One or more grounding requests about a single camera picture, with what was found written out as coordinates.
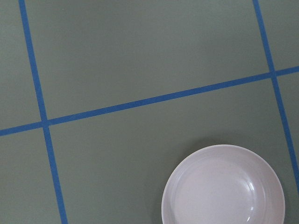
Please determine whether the pink plate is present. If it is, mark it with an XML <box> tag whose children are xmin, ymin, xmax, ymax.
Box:
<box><xmin>161</xmin><ymin>145</ymin><xmax>285</xmax><ymax>224</ymax></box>

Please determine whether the brown paper table cover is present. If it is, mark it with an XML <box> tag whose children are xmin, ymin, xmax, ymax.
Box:
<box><xmin>0</xmin><ymin>0</ymin><xmax>299</xmax><ymax>224</ymax></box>

